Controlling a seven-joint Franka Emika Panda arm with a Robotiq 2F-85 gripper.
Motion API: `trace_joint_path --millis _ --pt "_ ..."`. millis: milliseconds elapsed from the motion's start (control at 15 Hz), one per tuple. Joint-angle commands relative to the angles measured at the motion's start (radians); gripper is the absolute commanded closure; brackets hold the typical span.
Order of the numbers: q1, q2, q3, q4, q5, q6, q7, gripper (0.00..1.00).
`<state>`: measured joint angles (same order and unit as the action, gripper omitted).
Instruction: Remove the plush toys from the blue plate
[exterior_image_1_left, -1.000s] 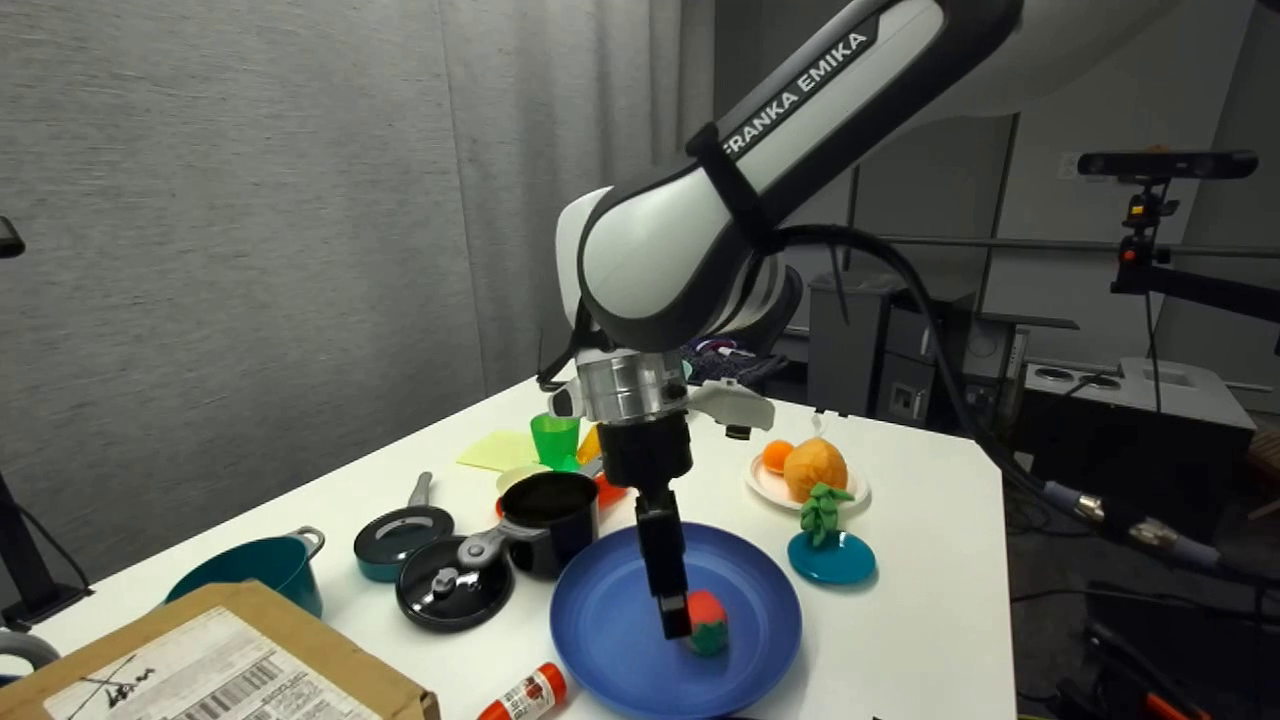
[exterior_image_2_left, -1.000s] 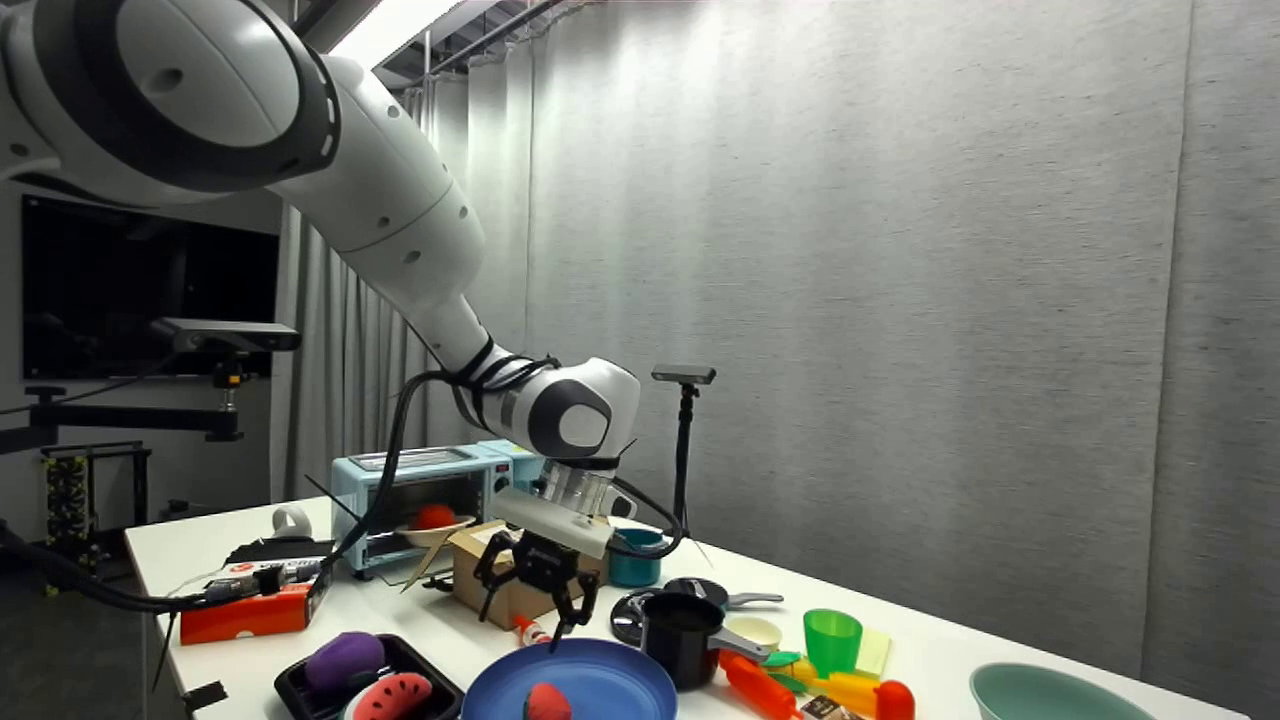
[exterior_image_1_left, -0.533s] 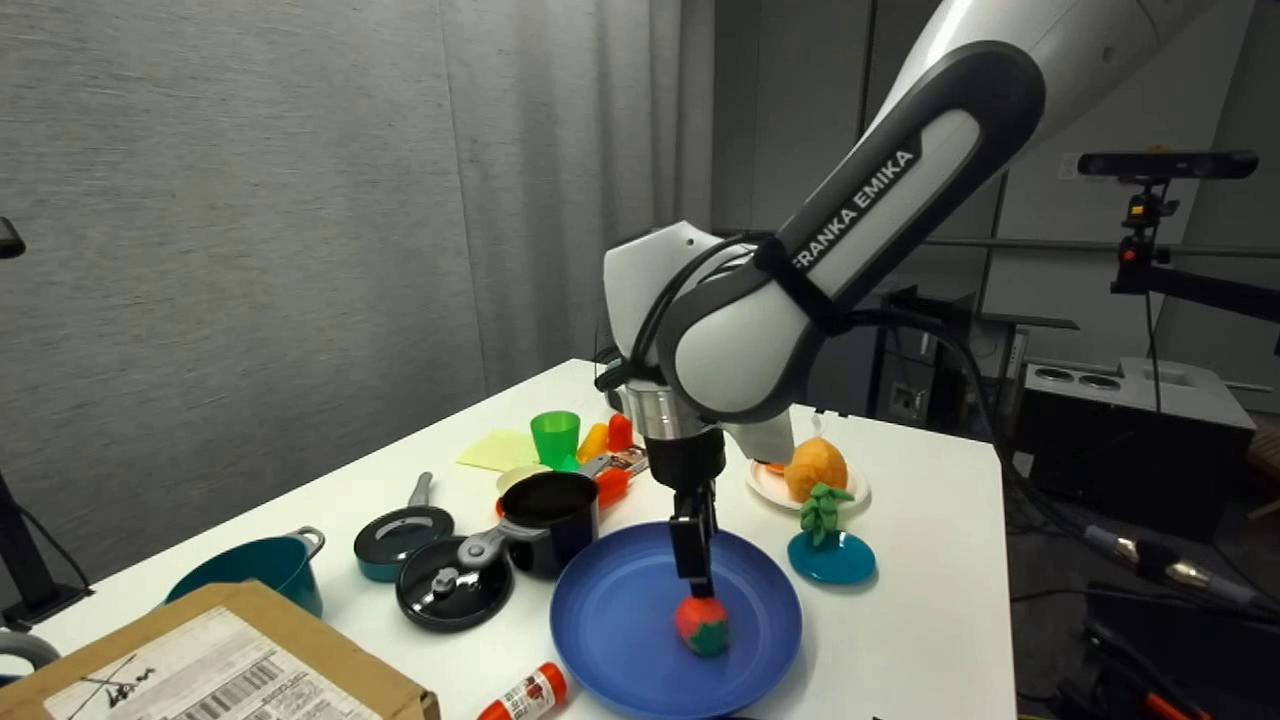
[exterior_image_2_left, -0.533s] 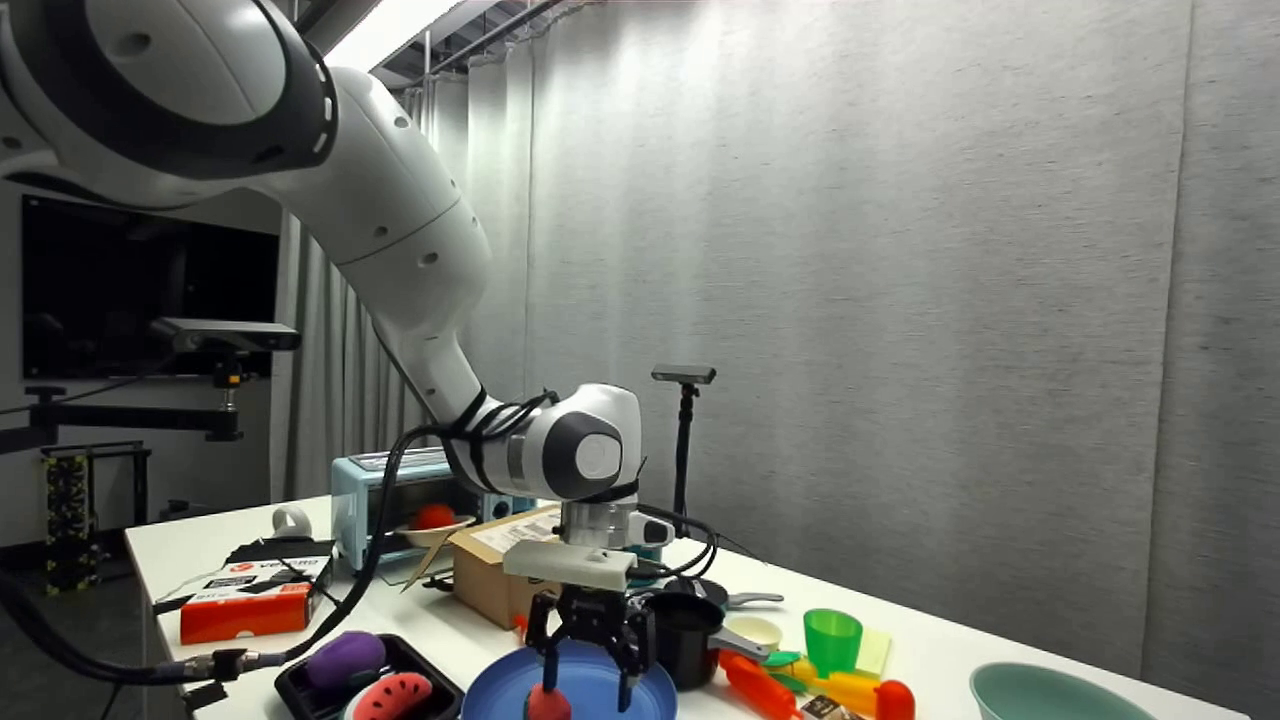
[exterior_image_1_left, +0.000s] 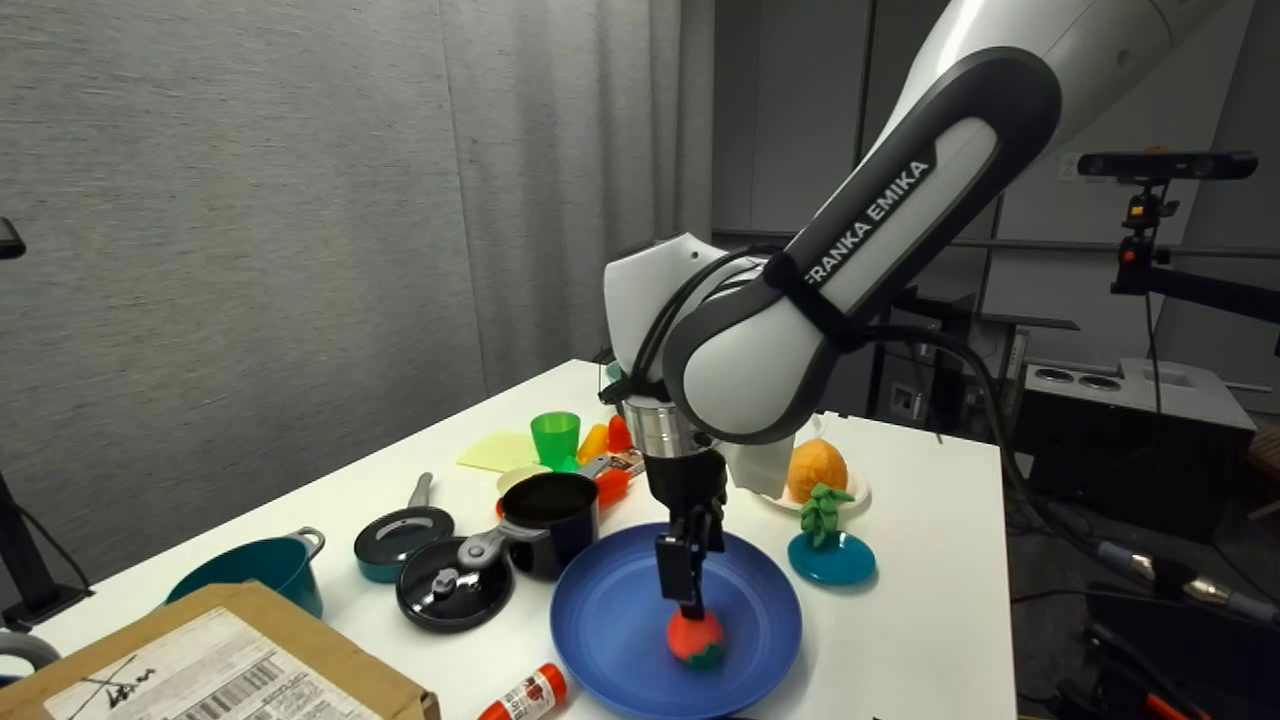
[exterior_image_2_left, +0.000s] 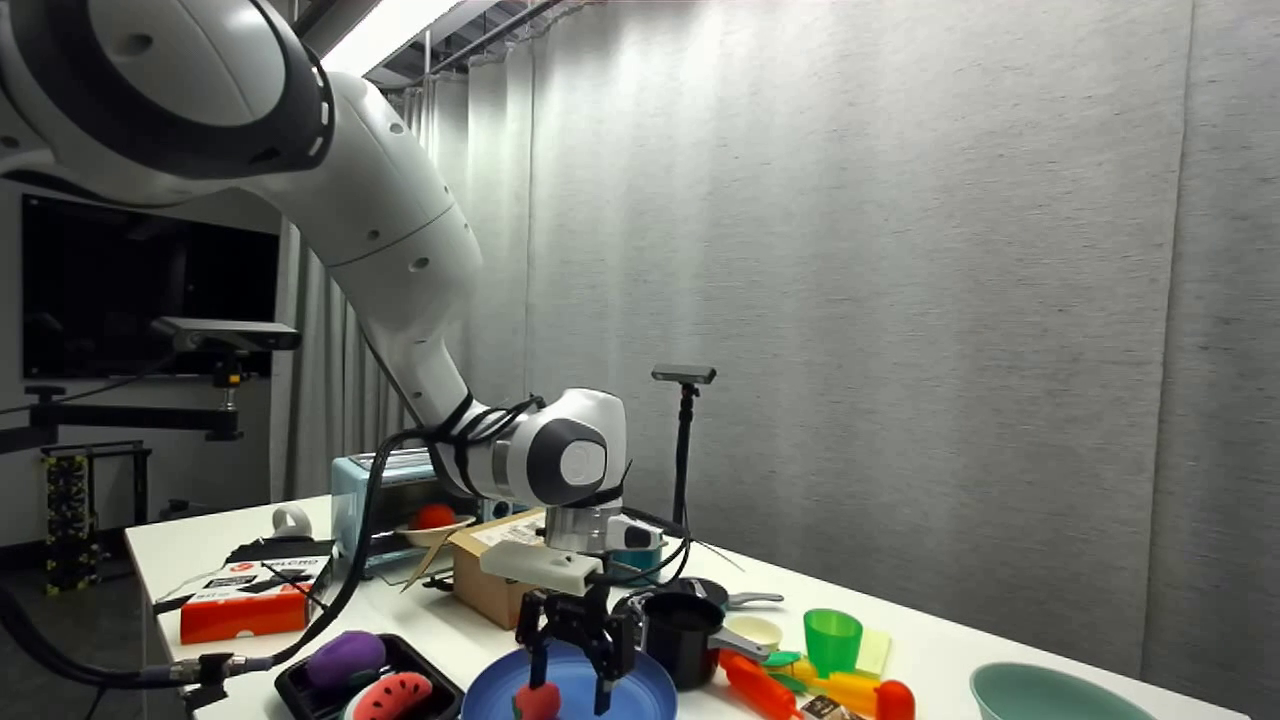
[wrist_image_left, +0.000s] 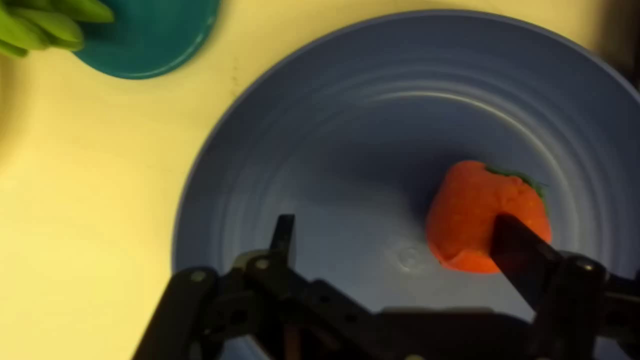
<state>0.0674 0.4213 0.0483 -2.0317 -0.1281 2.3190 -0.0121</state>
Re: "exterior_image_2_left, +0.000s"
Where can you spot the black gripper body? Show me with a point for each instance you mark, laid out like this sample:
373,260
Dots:
574,618

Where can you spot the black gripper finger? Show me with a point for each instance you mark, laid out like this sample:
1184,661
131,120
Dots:
533,661
608,666

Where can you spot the blue plate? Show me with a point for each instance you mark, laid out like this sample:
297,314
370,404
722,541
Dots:
642,687

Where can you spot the red strawberry plush toy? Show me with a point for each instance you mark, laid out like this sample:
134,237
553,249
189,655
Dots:
537,703

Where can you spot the red watermelon slice plush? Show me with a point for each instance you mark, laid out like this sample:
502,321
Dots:
397,697

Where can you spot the purple plush toy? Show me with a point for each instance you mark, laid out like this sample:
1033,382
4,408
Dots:
346,661

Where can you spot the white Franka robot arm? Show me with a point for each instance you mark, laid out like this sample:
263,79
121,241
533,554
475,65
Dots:
373,225

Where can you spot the black pot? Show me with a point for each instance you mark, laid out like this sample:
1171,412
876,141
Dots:
680,641

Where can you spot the cardboard box with label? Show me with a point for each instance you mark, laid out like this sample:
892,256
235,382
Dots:
486,594

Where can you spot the teal pot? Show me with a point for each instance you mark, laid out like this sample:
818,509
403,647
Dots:
634,563

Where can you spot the red toy carrot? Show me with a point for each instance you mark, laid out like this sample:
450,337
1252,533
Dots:
756,680

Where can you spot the light blue toaster oven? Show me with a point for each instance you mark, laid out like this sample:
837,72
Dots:
387,501

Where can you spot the green translucent cup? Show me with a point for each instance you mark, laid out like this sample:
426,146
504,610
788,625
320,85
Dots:
833,641

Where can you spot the yellow toy piece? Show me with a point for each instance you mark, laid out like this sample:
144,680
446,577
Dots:
840,688

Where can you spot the black grill tray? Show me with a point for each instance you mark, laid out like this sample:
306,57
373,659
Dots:
301,703

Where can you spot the red orange toy cylinder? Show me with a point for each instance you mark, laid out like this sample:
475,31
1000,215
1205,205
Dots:
892,703

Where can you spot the red flat box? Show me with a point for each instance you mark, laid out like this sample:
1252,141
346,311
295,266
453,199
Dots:
247,610

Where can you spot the mint green bowl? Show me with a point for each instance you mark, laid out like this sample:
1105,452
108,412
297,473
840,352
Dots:
1055,693

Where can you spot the black metal rack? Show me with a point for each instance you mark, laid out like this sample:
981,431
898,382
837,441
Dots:
80,514

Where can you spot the black camera bar on mount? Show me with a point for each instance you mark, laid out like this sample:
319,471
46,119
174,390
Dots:
221,335

